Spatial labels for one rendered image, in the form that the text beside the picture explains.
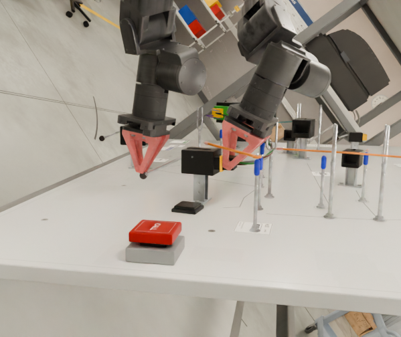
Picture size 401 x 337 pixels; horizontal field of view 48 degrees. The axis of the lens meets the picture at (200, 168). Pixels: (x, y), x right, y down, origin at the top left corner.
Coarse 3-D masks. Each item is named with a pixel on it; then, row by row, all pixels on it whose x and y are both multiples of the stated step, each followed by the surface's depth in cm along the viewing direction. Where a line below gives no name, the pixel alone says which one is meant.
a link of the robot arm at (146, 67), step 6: (144, 54) 73; (150, 54) 73; (144, 60) 73; (150, 60) 72; (156, 60) 72; (138, 66) 74; (144, 66) 73; (150, 66) 72; (156, 66) 72; (138, 72) 74; (144, 72) 73; (150, 72) 73; (138, 78) 74; (144, 78) 73; (150, 78) 73; (150, 84) 73; (156, 84) 73
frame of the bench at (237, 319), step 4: (236, 304) 148; (240, 304) 151; (236, 308) 146; (240, 308) 149; (236, 312) 144; (240, 312) 147; (236, 316) 142; (240, 316) 145; (236, 320) 140; (240, 320) 143; (232, 324) 135; (236, 324) 138; (240, 324) 141; (232, 328) 134; (236, 328) 136; (232, 332) 132; (236, 332) 134; (232, 336) 130; (236, 336) 133
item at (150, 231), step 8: (144, 224) 52; (152, 224) 52; (160, 224) 52; (168, 224) 52; (176, 224) 52; (136, 232) 49; (144, 232) 49; (152, 232) 49; (160, 232) 49; (168, 232) 49; (176, 232) 51; (136, 240) 49; (144, 240) 49; (152, 240) 49; (160, 240) 49; (168, 240) 49
